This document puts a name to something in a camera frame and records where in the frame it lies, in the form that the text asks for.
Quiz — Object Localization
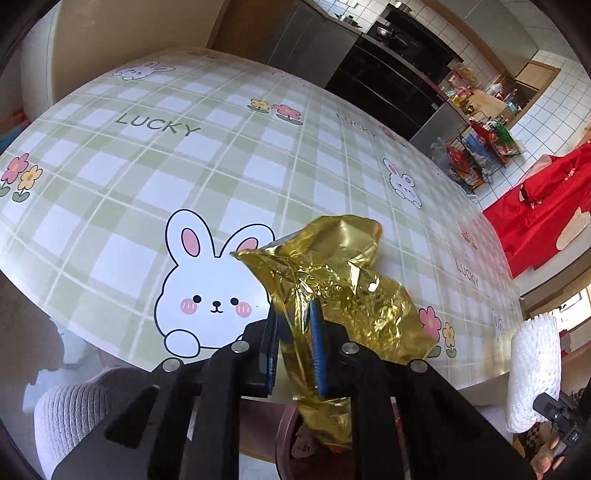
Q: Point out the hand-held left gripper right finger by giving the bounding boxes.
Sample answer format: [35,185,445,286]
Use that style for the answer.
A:
[309,299,541,480]

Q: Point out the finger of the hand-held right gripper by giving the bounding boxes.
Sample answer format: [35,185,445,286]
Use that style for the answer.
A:
[532,392,583,457]

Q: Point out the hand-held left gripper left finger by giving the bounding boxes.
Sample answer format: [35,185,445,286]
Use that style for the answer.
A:
[51,305,280,480]

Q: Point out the white foam fruit net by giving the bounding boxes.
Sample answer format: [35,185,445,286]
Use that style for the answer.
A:
[505,311,563,435]

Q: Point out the gold foil wrapper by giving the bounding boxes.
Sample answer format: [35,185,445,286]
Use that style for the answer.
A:
[229,215,441,450]

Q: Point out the pink trash bin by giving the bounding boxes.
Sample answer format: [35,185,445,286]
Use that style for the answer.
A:
[274,399,411,480]

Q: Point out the person's right hand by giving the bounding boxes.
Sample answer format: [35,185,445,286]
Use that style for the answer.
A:
[536,436,573,478]

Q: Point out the red apron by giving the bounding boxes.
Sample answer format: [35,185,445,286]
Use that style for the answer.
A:
[482,141,591,278]

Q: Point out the pale ribbed cloth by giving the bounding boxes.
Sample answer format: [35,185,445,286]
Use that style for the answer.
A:
[33,367,139,480]

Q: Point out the checked rabbit tablecloth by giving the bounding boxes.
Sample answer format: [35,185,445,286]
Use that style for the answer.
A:
[0,45,525,386]

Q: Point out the black built-in stove oven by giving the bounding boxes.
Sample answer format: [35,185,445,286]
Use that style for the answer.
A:
[323,34,444,139]

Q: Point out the cluster of kitchen bottles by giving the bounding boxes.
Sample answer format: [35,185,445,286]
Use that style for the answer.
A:
[441,67,525,121]

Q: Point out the grey lower kitchen cabinets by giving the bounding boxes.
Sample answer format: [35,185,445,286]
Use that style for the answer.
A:
[256,0,361,77]

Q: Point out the grey kitchen cabinets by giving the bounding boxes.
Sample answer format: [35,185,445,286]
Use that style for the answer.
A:
[256,0,361,77]
[455,0,541,77]

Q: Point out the black range hood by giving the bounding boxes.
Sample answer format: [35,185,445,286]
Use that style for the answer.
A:
[381,7,465,84]

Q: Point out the beige two-door fridge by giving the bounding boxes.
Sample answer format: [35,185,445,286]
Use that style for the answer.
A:
[18,0,227,123]

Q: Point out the grey upper kitchen cabinets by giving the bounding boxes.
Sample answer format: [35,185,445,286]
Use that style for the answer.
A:
[455,0,541,77]

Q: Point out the black wire storage rack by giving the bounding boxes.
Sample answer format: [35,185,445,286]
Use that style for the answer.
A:
[443,111,525,195]

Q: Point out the wooden wall cabinet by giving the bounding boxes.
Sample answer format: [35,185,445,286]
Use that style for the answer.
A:
[515,60,561,107]

